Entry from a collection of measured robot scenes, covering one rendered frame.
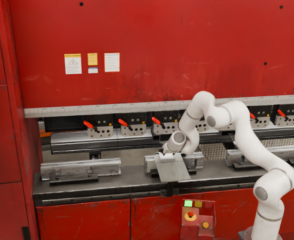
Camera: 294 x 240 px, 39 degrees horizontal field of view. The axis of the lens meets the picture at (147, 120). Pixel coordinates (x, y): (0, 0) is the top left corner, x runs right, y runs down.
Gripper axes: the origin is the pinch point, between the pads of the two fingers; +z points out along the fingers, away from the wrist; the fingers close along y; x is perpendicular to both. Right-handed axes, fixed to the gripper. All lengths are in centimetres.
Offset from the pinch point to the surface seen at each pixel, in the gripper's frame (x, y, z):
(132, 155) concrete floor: -44, 1, 176
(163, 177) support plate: 16.7, 6.1, -5.5
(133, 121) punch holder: -17.1, 21.6, -13.4
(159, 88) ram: -30.9, 6.9, -29.6
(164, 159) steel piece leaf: 3.8, 2.8, 2.6
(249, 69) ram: -37, -47, -37
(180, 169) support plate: 11.7, -5.7, -1.3
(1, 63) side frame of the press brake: -33, 88, -64
